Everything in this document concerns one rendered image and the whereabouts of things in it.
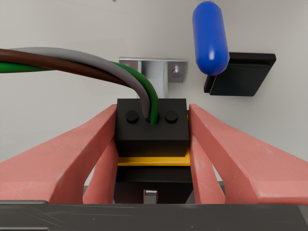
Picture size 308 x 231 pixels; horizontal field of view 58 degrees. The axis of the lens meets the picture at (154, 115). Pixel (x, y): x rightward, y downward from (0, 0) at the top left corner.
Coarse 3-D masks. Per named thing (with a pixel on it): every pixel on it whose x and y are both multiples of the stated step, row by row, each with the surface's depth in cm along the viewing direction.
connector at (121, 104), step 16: (128, 112) 11; (160, 112) 12; (176, 112) 12; (128, 128) 11; (144, 128) 11; (160, 128) 11; (176, 128) 11; (128, 144) 12; (144, 144) 12; (160, 144) 12; (176, 144) 12
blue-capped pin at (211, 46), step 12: (204, 0) 7; (204, 12) 7; (216, 12) 7; (192, 24) 7; (204, 24) 7; (216, 24) 7; (204, 36) 7; (216, 36) 7; (204, 48) 6; (216, 48) 6; (204, 60) 6; (216, 60) 6; (228, 60) 7; (204, 72) 7; (216, 72) 6
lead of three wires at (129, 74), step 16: (16, 48) 7; (32, 48) 7; (48, 48) 7; (0, 64) 7; (16, 64) 7; (32, 64) 7; (48, 64) 7; (64, 64) 7; (80, 64) 8; (96, 64) 8; (112, 64) 8; (112, 80) 8; (128, 80) 9; (144, 80) 9; (144, 96) 10; (144, 112) 11
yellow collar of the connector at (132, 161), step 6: (186, 156) 13; (120, 162) 13; (126, 162) 13; (132, 162) 13; (138, 162) 13; (144, 162) 13; (150, 162) 13; (156, 162) 13; (162, 162) 13; (168, 162) 13; (174, 162) 13; (180, 162) 13; (186, 162) 13
